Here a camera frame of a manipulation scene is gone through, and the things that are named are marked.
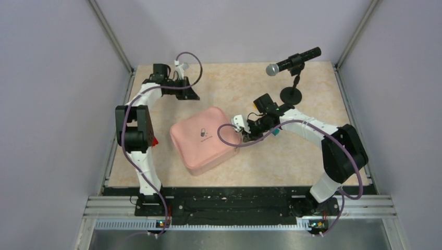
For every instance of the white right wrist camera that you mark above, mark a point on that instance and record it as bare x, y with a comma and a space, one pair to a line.
240, 123

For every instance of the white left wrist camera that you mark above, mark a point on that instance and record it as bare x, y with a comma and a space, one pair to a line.
180, 69

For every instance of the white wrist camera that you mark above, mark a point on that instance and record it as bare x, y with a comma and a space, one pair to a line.
180, 69
240, 123

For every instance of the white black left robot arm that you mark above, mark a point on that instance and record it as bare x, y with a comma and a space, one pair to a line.
134, 129

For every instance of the black microphone on stand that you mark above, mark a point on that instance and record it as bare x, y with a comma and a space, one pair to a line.
294, 64

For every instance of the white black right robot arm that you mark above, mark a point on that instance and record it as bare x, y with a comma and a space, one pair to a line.
343, 153

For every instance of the colourful toy block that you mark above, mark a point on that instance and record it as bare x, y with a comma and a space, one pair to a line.
155, 141

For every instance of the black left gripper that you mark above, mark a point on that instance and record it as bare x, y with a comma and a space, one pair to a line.
187, 94

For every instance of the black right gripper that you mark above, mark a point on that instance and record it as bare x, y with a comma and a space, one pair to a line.
248, 137

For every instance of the pink medicine case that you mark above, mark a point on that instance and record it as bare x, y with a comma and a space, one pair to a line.
197, 141

